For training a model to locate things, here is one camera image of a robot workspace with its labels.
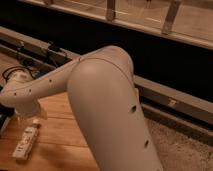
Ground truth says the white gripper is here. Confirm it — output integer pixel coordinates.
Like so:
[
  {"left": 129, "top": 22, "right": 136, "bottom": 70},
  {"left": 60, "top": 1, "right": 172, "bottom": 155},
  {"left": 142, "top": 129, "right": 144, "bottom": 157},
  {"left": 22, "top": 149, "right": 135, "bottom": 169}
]
[{"left": 15, "top": 100, "right": 47, "bottom": 124}]

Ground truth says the white labelled bottle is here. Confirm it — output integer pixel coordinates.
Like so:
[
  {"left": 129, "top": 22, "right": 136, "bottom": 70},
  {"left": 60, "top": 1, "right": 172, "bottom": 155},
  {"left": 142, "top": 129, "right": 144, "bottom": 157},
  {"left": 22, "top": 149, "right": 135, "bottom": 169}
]
[{"left": 12, "top": 119, "right": 40, "bottom": 160}]

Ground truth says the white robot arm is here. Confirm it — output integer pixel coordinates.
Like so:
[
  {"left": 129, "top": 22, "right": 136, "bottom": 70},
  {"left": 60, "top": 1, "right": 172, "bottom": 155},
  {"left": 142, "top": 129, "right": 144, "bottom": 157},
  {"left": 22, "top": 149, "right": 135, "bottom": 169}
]
[{"left": 0, "top": 46, "right": 163, "bottom": 171}]

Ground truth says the black device at left edge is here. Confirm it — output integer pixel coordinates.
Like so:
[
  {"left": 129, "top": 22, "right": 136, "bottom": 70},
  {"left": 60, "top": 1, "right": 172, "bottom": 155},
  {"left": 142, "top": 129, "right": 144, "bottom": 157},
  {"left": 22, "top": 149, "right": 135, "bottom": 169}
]
[{"left": 0, "top": 104, "right": 14, "bottom": 135}]

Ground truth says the black coiled cable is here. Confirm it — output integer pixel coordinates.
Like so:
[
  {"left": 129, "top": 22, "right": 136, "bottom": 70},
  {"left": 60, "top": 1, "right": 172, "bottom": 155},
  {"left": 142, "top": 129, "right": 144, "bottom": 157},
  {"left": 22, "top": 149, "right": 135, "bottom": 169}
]
[{"left": 2, "top": 65, "right": 35, "bottom": 83}]

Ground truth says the black clamp on rail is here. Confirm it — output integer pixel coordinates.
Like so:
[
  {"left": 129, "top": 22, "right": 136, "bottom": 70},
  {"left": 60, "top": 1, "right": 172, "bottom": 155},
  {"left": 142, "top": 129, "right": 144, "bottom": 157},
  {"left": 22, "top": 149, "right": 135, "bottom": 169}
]
[{"left": 46, "top": 41, "right": 67, "bottom": 62}]

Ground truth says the grey metal rail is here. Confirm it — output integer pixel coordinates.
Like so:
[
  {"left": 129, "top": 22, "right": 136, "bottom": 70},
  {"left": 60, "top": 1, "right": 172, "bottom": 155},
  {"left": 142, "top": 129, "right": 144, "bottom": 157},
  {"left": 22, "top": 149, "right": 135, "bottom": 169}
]
[{"left": 0, "top": 26, "right": 213, "bottom": 126}]

